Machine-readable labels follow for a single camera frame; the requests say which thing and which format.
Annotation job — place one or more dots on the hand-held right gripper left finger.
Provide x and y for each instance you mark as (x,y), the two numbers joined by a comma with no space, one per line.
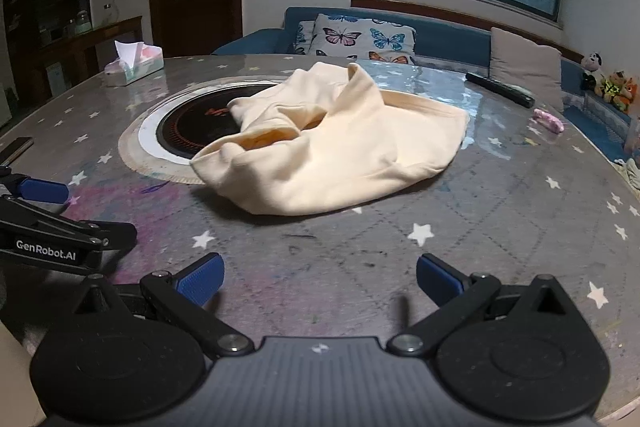
(202,279)

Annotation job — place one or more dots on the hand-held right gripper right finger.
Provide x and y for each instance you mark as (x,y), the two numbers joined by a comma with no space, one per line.
(440,282)

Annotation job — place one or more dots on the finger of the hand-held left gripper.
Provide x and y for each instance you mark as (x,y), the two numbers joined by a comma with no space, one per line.
(45,192)
(120,234)

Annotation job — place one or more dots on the cream sweatshirt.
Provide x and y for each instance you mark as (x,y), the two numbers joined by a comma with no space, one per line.
(350,147)

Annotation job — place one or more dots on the black flat device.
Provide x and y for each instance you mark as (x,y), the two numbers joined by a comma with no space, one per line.
(15,148)

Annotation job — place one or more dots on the grey star print tablecloth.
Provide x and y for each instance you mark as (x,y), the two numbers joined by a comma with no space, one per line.
(350,247)

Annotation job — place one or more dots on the round black induction cooktop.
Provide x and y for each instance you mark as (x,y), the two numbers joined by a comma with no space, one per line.
(190,127)

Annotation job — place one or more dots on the tissue box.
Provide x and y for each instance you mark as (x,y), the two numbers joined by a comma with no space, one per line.
(140,67)

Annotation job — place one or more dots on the glass jar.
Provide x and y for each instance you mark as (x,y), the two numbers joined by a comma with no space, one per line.
(83,23)

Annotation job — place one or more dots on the dark wooden cabinet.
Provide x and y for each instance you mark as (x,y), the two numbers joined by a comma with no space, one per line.
(50,7)

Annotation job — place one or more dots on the small pink packet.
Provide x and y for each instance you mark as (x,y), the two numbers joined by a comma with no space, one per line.
(547,121)

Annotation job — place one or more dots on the black remote control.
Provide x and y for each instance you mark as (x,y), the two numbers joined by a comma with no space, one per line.
(500,88)

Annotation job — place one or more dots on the pale crumpled cloth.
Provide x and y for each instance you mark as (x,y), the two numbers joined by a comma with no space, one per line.
(631,174)

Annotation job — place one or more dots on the grey cushion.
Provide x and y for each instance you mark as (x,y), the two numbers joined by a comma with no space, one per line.
(525,67)

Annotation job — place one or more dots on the blue sofa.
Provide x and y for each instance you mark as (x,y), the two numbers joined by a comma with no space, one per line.
(450,39)

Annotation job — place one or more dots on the small butterfly print pillow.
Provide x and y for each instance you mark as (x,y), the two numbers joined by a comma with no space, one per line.
(302,39)

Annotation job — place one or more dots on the plush toy with yellow vest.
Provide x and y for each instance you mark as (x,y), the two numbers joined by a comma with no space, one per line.
(612,87)

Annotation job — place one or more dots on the large butterfly print pillow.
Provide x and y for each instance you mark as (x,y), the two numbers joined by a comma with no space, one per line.
(350,37)

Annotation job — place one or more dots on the panda plush toy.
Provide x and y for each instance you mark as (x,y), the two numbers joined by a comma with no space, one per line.
(592,64)

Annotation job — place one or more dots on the orange fox plush toy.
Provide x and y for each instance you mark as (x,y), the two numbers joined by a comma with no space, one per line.
(632,94)

